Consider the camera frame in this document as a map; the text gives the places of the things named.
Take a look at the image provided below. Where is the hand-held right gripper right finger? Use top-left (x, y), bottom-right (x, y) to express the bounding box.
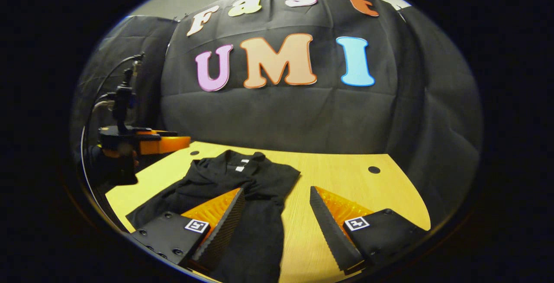
top-left (309, 186), bottom-right (429, 275)

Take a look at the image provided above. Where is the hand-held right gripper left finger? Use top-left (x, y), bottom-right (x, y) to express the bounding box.
top-left (126, 187), bottom-right (246, 275)

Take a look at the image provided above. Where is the black shirt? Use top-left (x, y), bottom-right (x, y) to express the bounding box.
top-left (126, 150), bottom-right (301, 283)

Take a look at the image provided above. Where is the black backdrop cloth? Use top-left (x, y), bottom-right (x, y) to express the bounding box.
top-left (71, 0), bottom-right (483, 227)

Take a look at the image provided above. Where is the thin black cable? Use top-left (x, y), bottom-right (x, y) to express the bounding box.
top-left (80, 54), bottom-right (143, 188)

